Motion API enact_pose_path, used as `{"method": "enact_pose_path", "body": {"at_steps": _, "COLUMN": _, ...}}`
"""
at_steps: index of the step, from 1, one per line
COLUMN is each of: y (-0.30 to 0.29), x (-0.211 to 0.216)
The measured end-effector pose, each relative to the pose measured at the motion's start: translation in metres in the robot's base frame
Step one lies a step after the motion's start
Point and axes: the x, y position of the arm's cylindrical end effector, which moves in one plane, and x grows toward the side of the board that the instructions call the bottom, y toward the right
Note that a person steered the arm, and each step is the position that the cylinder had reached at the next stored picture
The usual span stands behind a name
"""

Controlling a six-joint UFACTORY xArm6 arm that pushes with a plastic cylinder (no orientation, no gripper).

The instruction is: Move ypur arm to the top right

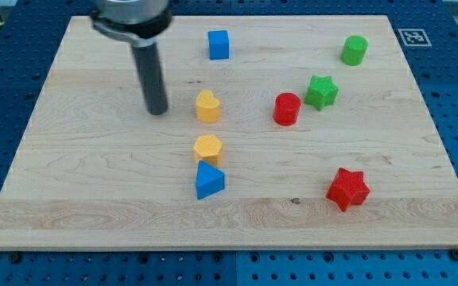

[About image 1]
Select yellow heart block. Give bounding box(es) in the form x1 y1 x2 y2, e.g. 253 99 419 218
196 90 220 123

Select blue cube block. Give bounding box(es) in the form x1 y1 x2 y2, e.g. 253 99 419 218
208 30 230 60

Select blue triangle block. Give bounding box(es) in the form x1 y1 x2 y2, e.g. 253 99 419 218
195 160 225 199

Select yellow hexagon block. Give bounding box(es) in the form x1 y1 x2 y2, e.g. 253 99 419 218
193 134 223 167

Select red star block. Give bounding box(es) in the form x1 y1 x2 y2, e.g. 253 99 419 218
326 167 371 212

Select white fiducial marker tag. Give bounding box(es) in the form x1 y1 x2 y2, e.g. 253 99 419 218
398 28 432 47

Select red cylinder block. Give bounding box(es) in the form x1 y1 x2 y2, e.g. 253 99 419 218
273 92 301 126

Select green cylinder block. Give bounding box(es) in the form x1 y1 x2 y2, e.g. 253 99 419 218
340 35 368 66

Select green star block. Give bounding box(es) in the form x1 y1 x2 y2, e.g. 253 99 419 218
305 75 339 111

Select light wooden board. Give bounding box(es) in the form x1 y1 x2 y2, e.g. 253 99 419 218
0 15 458 252

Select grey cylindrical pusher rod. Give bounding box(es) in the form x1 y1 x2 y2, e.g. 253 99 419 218
132 43 169 115

